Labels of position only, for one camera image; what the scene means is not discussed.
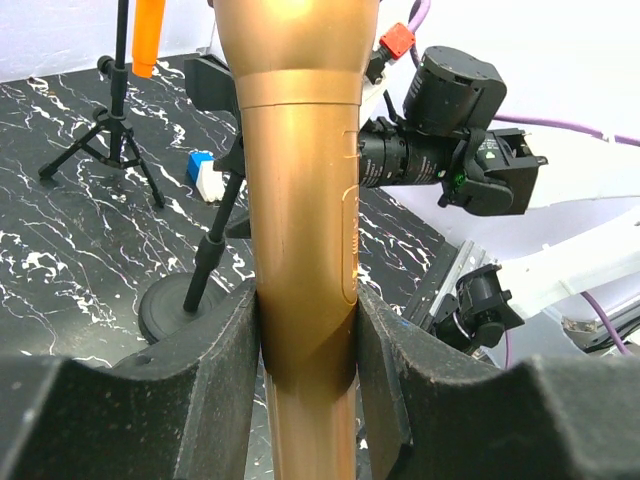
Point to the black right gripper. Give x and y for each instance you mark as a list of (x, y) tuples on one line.
[(234, 160)]

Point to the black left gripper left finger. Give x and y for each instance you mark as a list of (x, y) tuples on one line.
[(178, 409)]

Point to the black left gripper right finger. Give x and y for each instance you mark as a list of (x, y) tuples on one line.
[(432, 412)]

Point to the black round-base clamp stand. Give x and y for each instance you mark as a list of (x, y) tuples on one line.
[(177, 299)]

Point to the gold toy microphone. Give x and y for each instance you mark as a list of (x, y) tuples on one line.
[(298, 68)]

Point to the black tripod shock-mount stand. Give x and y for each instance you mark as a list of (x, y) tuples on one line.
[(122, 152)]

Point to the orange toy microphone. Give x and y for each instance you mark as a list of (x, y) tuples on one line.
[(149, 15)]

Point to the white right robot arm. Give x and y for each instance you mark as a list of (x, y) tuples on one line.
[(444, 138)]

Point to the blue and white block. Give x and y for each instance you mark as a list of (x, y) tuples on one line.
[(208, 181)]

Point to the aluminium frame rail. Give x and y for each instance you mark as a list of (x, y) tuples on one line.
[(450, 263)]

